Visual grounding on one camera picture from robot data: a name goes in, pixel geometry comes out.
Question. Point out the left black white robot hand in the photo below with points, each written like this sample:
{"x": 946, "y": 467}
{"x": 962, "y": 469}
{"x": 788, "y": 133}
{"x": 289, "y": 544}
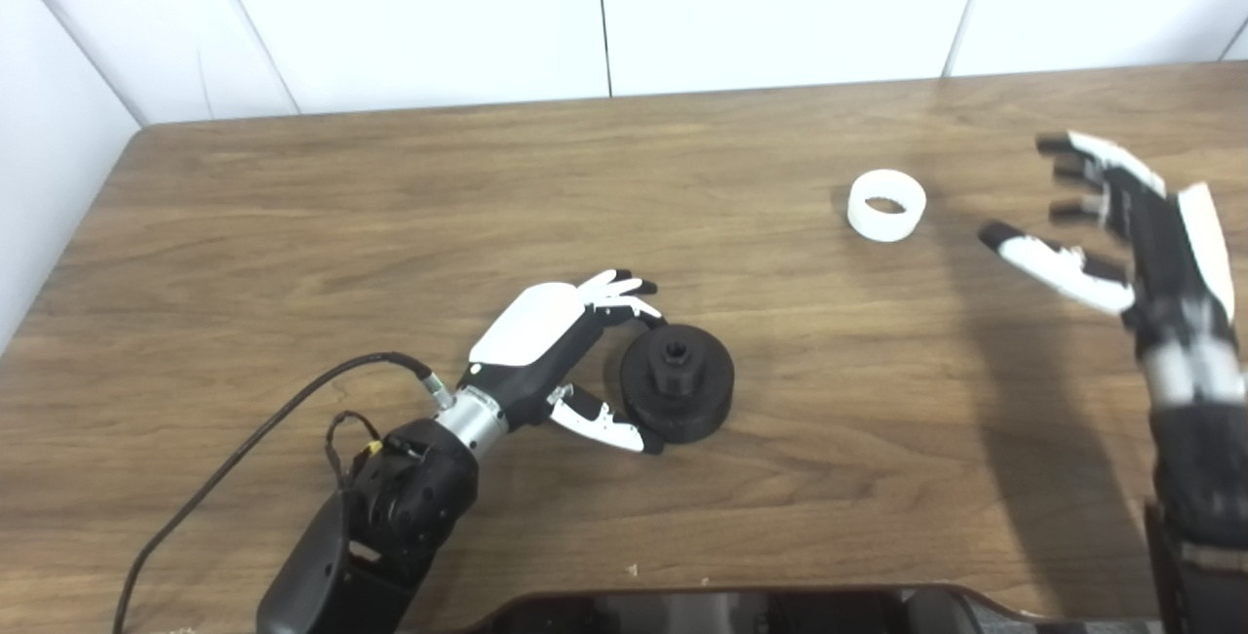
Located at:
{"x": 531, "y": 341}

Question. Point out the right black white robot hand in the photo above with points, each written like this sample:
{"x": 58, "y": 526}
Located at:
{"x": 1180, "y": 283}

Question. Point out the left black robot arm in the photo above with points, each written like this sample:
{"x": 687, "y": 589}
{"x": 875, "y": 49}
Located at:
{"x": 409, "y": 507}

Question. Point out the round black plastic part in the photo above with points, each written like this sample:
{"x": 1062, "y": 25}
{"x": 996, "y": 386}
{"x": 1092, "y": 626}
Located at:
{"x": 702, "y": 400}

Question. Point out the glossy black robot torso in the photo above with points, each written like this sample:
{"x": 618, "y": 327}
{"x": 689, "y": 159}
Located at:
{"x": 731, "y": 614}

